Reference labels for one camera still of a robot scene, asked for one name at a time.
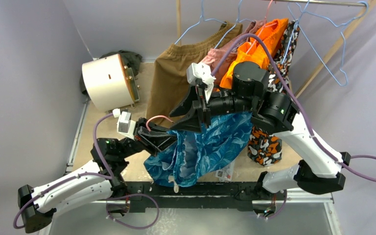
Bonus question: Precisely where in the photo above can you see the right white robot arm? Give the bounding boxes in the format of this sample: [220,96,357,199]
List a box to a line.
[169,61,351,199]

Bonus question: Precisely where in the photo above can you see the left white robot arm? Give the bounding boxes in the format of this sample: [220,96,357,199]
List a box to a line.
[13,118,177,234]

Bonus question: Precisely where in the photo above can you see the white cylindrical drum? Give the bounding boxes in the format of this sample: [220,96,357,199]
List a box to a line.
[82,54,140,112]

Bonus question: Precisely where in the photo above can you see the orange shorts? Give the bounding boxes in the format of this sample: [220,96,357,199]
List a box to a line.
[219,18,289,89]

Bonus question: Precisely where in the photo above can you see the metal hanging rod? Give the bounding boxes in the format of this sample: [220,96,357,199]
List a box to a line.
[275,0,367,7]

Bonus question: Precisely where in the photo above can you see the aluminium frame rail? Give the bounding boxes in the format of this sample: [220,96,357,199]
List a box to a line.
[37,101,343,235]

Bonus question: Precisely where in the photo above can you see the brown shorts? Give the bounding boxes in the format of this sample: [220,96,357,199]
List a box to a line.
[146,22,243,119]

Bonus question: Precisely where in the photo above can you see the blue wire hanger left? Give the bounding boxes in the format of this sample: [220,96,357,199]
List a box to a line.
[178,0,227,46]

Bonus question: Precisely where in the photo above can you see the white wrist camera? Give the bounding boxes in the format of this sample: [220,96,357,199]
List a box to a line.
[187,62,215,102]
[112,108,136,140]

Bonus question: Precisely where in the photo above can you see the camouflage patterned shorts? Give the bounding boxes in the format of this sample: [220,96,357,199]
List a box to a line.
[248,21,300,166]

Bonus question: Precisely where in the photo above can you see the blue patterned shorts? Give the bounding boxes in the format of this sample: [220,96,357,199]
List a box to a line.
[143,112,253,187]

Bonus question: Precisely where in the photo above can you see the pink shorts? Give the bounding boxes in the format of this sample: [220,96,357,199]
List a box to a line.
[200,20,264,87]

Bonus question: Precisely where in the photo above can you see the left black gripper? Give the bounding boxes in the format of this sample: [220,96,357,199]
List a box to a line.
[118,117,183,160]

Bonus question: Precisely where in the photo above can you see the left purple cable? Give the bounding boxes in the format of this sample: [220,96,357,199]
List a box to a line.
[13,113,115,230]

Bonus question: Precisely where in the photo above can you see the white printed card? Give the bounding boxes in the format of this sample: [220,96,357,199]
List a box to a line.
[215,161,235,182]

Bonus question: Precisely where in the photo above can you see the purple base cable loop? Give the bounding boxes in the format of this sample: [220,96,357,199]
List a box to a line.
[105,193,161,230]

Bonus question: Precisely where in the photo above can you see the empty blue wire hanger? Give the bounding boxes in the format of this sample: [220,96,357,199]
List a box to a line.
[286,3,368,93]

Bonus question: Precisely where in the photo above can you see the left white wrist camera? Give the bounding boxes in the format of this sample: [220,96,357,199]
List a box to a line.
[112,108,136,140]

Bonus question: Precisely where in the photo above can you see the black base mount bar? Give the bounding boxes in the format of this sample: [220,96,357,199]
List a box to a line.
[127,182,286,212]

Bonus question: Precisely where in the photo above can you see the dark green cloth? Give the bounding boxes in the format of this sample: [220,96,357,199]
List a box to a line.
[79,50,142,100]

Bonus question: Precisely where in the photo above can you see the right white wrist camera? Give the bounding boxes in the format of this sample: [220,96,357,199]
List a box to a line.
[187,62,215,102]

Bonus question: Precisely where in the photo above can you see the pink wire hanger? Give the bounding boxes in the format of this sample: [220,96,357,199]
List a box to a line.
[246,0,276,54]
[145,115,175,132]

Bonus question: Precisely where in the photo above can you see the wooden rack pole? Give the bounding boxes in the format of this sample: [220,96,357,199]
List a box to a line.
[175,0,182,45]

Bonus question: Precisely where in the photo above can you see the wooden diagonal rack bar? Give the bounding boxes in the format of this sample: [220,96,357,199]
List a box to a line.
[295,0,376,97]

